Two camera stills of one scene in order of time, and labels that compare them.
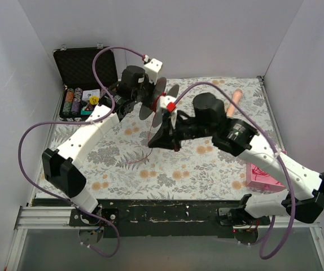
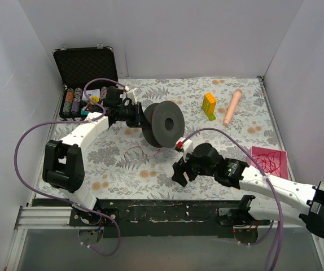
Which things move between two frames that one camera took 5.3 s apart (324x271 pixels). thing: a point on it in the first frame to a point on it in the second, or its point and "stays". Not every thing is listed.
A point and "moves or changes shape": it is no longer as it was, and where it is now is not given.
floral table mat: (122, 164) stays
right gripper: (176, 132) to (183, 171)
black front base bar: (161, 218) stays
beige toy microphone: (236, 96) stays
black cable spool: (149, 106) moves or changes shape
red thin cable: (153, 105) to (141, 151)
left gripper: (147, 94) to (138, 114)
